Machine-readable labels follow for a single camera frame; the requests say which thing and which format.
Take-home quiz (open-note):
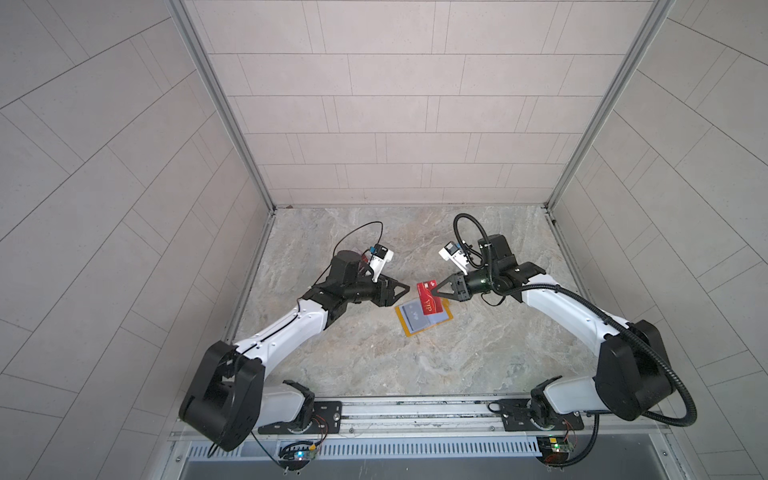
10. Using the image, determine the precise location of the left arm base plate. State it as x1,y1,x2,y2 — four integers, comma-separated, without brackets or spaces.
257,401,343,435

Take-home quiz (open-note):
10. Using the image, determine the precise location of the right green circuit board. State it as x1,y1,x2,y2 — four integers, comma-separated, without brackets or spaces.
536,436,573,465

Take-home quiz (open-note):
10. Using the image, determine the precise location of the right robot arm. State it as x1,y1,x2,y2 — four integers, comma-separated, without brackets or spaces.
431,235,697,429

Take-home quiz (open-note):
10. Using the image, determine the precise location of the yellow leather card holder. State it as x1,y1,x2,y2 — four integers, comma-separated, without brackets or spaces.
395,299,453,337

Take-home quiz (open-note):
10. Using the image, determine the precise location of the left green circuit board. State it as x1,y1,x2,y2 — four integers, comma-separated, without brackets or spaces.
278,440,320,471

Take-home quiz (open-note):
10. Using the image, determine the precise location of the aluminium mounting rail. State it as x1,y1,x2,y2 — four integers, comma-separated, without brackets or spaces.
170,392,671,443

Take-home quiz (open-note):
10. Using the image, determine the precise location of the left camera black cable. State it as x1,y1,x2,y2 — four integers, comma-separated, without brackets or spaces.
311,220,385,289

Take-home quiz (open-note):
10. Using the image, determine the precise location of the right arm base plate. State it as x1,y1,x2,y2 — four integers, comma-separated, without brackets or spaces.
487,398,584,432

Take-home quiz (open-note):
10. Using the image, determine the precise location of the green circuit board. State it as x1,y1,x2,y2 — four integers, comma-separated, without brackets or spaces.
536,436,573,465
278,440,320,471

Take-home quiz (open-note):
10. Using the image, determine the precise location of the right black corrugated cable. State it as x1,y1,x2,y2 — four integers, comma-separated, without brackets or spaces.
452,213,698,467

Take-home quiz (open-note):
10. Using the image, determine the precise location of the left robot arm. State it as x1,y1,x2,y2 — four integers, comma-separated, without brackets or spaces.
178,244,410,451

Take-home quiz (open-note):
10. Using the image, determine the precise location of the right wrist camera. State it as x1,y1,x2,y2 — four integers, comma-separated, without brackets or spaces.
439,242,471,275

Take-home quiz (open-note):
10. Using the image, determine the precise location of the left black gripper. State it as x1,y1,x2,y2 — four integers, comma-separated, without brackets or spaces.
340,272,409,310

